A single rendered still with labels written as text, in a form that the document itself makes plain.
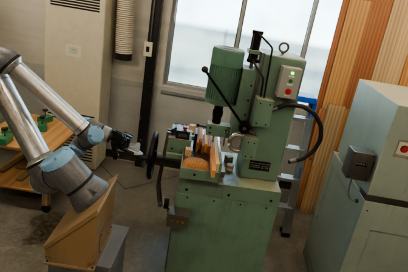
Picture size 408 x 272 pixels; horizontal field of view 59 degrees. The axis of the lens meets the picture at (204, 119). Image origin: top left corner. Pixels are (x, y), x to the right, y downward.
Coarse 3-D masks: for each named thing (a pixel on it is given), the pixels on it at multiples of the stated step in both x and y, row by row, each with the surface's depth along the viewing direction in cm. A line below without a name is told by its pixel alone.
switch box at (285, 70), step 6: (282, 66) 183; (288, 66) 183; (282, 72) 181; (288, 72) 181; (294, 72) 181; (300, 72) 181; (282, 78) 182; (288, 78) 182; (294, 78) 182; (300, 78) 182; (282, 84) 183; (294, 84) 183; (276, 90) 188; (282, 90) 184; (294, 90) 184; (276, 96) 186; (282, 96) 185; (294, 96) 185
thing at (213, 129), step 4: (208, 120) 210; (208, 124) 205; (212, 124) 205; (216, 124) 206; (220, 124) 207; (224, 124) 208; (228, 124) 209; (208, 128) 206; (212, 128) 206; (216, 128) 206; (220, 128) 206; (224, 128) 206; (228, 128) 206; (208, 132) 206; (212, 132) 207; (216, 132) 207; (220, 132) 207; (228, 132) 207; (212, 136) 210; (216, 136) 207; (220, 136) 207; (228, 136) 207
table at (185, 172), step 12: (204, 132) 237; (192, 144) 216; (168, 156) 207; (180, 156) 207; (192, 156) 201; (204, 156) 203; (180, 168) 197; (192, 168) 187; (204, 180) 189; (216, 180) 189
